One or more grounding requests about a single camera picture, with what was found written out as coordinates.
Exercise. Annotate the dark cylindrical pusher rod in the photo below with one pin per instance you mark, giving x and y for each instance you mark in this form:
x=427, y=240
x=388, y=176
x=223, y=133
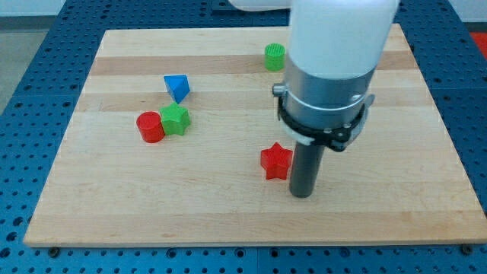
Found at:
x=305, y=167

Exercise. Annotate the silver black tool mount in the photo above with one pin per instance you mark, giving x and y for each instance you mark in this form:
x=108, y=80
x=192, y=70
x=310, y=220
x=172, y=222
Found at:
x=322, y=111

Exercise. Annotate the red star block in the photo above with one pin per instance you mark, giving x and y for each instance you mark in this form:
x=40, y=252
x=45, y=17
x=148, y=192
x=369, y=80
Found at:
x=276, y=161

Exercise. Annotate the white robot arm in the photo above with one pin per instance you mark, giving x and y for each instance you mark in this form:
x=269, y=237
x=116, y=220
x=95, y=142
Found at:
x=334, y=47

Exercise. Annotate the green star block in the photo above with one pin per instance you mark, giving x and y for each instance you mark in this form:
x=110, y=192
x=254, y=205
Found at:
x=174, y=119

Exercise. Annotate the green cylinder block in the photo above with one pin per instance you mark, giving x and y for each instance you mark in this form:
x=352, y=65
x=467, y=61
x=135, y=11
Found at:
x=274, y=57

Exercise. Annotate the wooden board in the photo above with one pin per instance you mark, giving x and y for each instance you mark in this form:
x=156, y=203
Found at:
x=399, y=182

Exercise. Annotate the blue triangle block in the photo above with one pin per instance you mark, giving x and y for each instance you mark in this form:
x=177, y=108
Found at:
x=177, y=87

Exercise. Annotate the red cylinder block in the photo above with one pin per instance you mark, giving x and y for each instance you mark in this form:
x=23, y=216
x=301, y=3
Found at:
x=150, y=127

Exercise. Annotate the blue perforated table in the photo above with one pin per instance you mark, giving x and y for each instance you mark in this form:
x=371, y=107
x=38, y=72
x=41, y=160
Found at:
x=35, y=118

